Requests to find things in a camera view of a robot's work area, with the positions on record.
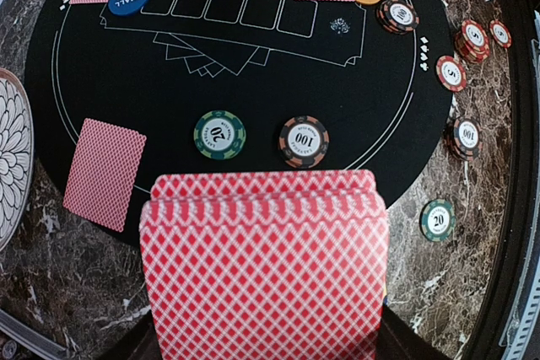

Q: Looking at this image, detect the black chip mat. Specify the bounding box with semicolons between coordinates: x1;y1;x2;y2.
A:
278;116;330;169
375;0;419;35

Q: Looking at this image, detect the red playing card deck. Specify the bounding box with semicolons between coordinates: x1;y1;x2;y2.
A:
139;170;389;359

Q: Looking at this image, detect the patterned ceramic plate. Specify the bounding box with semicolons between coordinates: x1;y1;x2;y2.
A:
0;68;35;249

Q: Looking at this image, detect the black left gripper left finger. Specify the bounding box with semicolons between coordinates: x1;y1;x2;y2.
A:
99;317;162;360

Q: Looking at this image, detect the white cable duct strip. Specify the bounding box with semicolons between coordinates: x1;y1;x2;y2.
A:
502;266;539;359

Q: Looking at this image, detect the green chip mat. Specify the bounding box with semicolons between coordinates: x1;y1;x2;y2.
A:
193;110;246;160

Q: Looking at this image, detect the round black poker mat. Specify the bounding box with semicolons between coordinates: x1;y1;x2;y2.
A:
24;0;452;244

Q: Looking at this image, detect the black red poker chip stack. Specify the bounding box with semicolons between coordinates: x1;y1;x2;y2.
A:
444;116;483;162

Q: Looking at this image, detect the aluminium poker chip case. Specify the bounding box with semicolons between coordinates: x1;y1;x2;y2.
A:
1;310;68;360

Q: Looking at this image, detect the black chip mat front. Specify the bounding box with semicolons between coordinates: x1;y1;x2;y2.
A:
375;0;419;35

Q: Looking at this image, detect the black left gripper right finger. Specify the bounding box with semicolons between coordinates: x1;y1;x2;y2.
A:
379;305;450;360

